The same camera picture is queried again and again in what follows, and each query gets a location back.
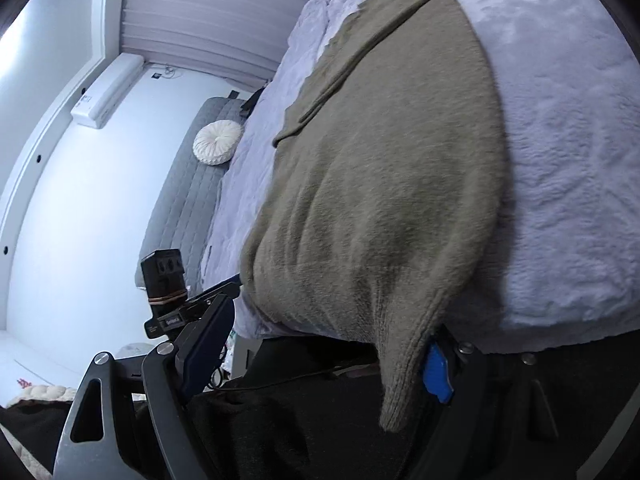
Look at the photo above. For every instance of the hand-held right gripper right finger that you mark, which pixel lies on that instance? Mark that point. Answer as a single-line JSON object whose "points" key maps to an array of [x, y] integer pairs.
{"points": [[437, 370]]}

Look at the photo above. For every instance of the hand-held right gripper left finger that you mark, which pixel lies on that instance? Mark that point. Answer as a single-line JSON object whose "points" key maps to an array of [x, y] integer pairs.
{"points": [[205, 345]]}

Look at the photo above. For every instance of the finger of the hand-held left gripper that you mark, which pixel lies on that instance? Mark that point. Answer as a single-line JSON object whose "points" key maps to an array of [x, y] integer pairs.
{"points": [[220, 290]]}

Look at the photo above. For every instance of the olive brown knit sweater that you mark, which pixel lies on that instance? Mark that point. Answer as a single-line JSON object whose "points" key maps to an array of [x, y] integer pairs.
{"points": [[375, 185]]}

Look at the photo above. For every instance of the grey quilted headboard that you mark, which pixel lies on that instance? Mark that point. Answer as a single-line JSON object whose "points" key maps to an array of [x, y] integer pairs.
{"points": [[185, 200]]}

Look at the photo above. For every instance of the person's dark clothing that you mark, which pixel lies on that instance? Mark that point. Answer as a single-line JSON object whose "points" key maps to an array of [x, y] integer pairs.
{"points": [[300, 435]]}

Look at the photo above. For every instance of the round white pleated pillow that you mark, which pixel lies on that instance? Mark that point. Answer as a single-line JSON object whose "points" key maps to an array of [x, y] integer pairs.
{"points": [[217, 142]]}

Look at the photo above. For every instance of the white knitted cushion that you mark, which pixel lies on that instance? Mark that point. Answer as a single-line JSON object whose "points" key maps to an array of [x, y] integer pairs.
{"points": [[40, 392]]}

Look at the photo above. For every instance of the white air conditioner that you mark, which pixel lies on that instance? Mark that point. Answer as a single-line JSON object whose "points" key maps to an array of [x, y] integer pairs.
{"points": [[105, 92]]}

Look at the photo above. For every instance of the flat black device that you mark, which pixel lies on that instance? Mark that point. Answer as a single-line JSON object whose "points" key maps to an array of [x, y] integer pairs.
{"points": [[251, 101]]}

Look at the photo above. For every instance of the pale pleated curtain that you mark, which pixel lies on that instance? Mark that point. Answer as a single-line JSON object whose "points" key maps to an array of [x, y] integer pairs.
{"points": [[200, 25]]}

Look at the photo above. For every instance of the lavender fleece blanket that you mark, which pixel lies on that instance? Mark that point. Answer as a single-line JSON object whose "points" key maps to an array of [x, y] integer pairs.
{"points": [[550, 135]]}

